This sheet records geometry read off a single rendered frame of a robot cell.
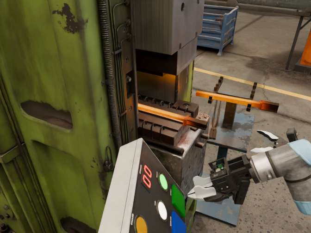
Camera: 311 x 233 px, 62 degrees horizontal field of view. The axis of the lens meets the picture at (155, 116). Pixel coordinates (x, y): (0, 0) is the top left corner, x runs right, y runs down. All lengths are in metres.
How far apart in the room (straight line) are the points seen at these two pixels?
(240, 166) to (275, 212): 1.51
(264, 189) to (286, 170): 1.63
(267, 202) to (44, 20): 1.97
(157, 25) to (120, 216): 0.59
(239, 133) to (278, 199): 0.83
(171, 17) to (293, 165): 0.55
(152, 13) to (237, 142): 0.99
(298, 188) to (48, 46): 0.84
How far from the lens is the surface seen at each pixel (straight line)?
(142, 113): 1.27
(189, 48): 1.05
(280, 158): 0.75
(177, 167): 1.17
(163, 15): 0.87
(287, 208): 2.32
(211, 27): 4.95
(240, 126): 1.76
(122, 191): 0.64
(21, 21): 0.99
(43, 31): 0.92
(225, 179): 0.75
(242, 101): 1.48
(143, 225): 0.61
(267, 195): 2.34
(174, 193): 0.83
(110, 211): 0.63
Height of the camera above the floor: 1.67
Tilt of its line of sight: 33 degrees down
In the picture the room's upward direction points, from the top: straight up
